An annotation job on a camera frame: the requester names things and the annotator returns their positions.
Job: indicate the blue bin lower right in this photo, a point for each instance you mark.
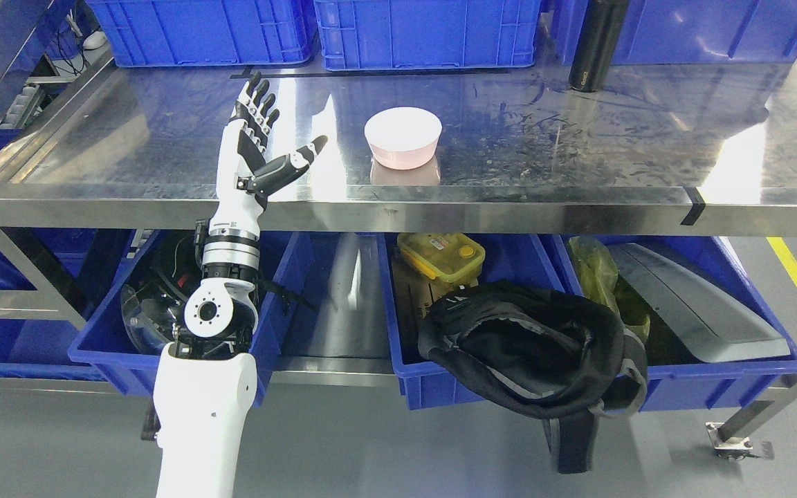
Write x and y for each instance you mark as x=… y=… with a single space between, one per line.
x=677 y=380

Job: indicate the blue crate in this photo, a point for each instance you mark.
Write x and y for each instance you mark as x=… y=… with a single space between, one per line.
x=426 y=35
x=708 y=33
x=207 y=33

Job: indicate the blue bin lower left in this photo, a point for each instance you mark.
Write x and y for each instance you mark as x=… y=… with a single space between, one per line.
x=105 y=344

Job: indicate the yellow lunch box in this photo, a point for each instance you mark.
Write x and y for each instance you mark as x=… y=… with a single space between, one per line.
x=452 y=258

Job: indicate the blue crate top right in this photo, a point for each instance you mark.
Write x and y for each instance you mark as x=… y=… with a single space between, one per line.
x=708 y=33

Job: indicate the black bottle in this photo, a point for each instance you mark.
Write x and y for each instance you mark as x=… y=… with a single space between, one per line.
x=600 y=31

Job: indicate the blue crate top middle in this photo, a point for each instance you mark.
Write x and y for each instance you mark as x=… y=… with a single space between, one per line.
x=426 y=35

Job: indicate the blue crate top left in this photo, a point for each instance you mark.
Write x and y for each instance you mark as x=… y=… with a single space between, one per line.
x=207 y=33

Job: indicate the black backpack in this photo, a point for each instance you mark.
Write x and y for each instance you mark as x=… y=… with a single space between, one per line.
x=553 y=356

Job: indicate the steel shelf frame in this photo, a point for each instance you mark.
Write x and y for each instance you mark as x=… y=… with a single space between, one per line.
x=682 y=150

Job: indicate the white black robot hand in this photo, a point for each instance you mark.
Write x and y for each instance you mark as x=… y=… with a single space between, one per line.
x=245 y=178

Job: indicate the black round helmet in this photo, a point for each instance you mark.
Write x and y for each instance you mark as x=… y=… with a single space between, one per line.
x=153 y=299

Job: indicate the grey plastic panel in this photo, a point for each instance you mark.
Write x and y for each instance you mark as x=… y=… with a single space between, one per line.
x=713 y=325

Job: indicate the pink bowl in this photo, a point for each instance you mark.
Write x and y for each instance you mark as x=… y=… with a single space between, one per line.
x=403 y=138

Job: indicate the blue bin lower middle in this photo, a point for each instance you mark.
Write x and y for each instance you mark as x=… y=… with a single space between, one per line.
x=520 y=259

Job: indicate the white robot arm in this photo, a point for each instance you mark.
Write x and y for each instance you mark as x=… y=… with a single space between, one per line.
x=207 y=378

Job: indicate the green plastic bag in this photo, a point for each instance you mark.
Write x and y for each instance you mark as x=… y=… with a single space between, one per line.
x=601 y=282

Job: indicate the blue bin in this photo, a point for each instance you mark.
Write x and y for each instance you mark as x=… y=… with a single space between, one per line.
x=677 y=380
x=105 y=344
x=520 y=259

